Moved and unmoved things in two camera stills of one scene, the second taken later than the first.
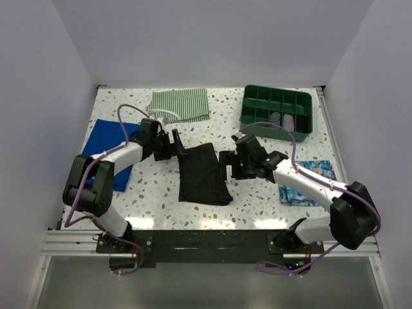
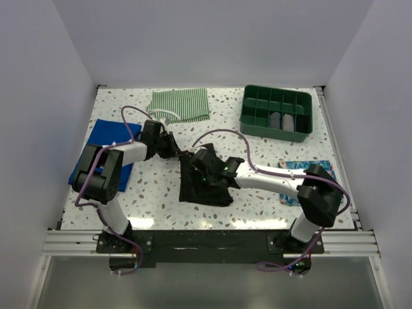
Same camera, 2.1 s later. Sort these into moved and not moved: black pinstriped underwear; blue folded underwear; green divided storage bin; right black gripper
Moved: right black gripper
Not moved: black pinstriped underwear; blue folded underwear; green divided storage bin
